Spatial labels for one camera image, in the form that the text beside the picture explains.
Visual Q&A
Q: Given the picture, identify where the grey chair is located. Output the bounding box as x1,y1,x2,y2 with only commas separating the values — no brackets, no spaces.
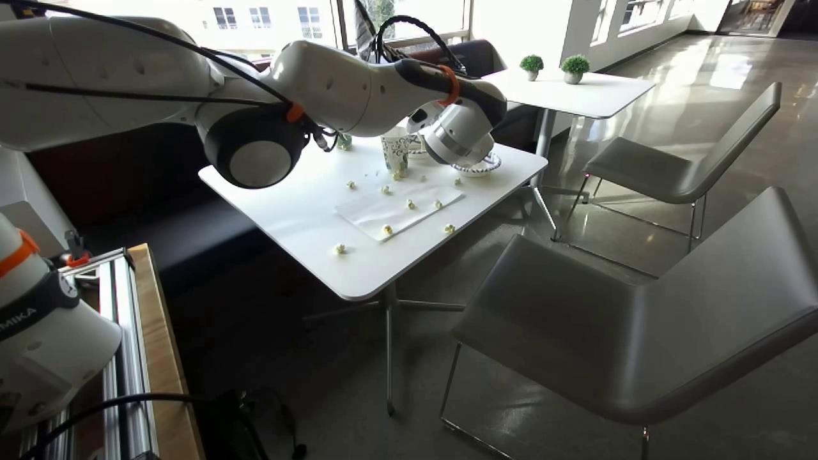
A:
451,186,818,430
566,81,781,244

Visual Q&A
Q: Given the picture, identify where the patterned bowl near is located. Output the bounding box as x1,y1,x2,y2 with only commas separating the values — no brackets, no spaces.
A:
456,152,500,175

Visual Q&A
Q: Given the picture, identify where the black cable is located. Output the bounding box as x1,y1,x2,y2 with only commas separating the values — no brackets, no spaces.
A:
14,390,309,460

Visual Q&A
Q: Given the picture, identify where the small potted plant right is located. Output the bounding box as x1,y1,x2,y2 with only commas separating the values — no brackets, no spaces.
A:
559,53,591,83

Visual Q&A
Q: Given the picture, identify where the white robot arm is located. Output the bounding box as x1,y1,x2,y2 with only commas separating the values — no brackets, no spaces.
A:
0,14,505,432

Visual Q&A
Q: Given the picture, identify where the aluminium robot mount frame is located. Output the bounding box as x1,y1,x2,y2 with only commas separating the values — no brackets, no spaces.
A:
32,249,161,460

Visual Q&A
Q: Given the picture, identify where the grey chair near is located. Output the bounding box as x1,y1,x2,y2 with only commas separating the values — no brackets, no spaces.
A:
451,186,818,430

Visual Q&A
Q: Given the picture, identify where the white square table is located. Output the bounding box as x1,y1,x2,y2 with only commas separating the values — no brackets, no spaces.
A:
199,138,546,413

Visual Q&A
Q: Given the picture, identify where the grey chair far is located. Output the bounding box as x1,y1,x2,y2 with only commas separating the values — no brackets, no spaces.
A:
566,81,781,244

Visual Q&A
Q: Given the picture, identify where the small potted plant left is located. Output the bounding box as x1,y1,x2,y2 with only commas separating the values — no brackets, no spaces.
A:
518,53,545,80

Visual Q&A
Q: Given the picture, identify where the small potted plant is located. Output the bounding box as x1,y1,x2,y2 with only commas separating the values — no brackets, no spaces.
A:
518,53,545,80
559,53,591,83

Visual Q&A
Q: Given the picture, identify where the white paper napkin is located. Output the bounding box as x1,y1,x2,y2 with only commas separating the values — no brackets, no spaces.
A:
334,183,464,242

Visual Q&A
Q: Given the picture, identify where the dark bench sofa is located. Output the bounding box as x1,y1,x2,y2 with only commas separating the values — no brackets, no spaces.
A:
0,37,505,284

